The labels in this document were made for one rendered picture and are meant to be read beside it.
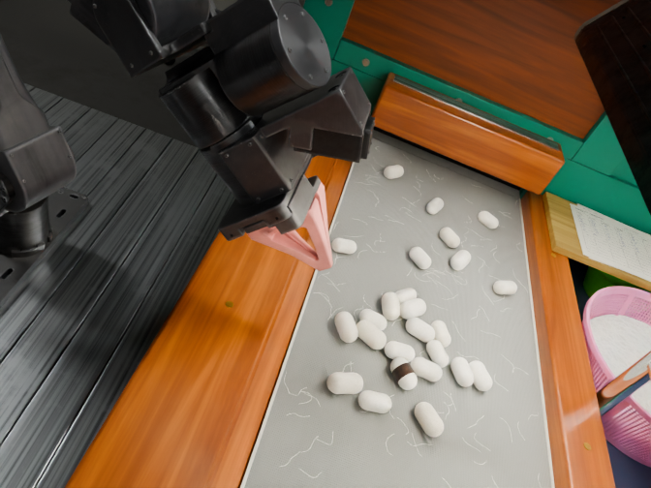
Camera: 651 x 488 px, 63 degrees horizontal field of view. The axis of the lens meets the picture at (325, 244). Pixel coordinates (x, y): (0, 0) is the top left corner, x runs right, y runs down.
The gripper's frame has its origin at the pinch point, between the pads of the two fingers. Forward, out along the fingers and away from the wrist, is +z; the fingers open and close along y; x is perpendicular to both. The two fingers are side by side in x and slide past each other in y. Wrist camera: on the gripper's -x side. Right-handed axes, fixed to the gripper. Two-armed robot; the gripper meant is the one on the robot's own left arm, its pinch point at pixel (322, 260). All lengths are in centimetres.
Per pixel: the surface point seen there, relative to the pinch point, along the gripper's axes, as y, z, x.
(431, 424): -5.2, 18.7, -2.9
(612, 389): 6.3, 32.6, -18.0
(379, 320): 5.1, 13.3, 1.7
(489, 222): 33.8, 24.6, -7.4
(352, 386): -4.5, 12.2, 2.7
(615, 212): 47, 39, -24
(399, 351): 2.0, 15.5, -0.1
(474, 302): 16.3, 24.1, -5.1
